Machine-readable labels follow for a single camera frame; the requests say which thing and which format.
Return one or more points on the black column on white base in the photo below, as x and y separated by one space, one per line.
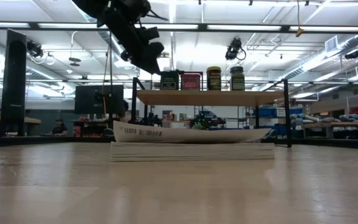
13 87

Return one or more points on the silver ceiling air duct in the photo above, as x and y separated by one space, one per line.
353 42

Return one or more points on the black overhead camera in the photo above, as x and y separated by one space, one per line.
233 49

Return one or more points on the black ceiling spotlight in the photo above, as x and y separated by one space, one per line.
352 55

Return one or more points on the red spice tin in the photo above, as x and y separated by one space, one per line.
190 82

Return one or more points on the green-lid spice jar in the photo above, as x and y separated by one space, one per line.
237 80

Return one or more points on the black beam with LED strips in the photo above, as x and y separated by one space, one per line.
244 27

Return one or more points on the wooden shelf with black legs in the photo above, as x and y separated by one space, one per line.
204 98

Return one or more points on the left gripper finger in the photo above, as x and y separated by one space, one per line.
149 62

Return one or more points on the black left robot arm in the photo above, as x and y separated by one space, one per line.
85 4

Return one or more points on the black spice tin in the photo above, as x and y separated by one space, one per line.
169 81

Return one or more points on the black aluminium table frame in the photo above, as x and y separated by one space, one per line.
42 140

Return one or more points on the thin stand with round base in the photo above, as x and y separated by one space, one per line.
108 133

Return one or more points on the person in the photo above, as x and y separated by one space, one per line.
125 106
59 128

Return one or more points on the wooden-top workbench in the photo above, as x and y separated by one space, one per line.
353 124
31 120

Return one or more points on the blue storage bin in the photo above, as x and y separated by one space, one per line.
280 129
266 112

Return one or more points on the yellow-lid spice jar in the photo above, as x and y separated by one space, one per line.
213 79

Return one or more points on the black monitor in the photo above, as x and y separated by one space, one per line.
89 99

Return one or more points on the green and black machine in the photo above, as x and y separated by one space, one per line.
202 121

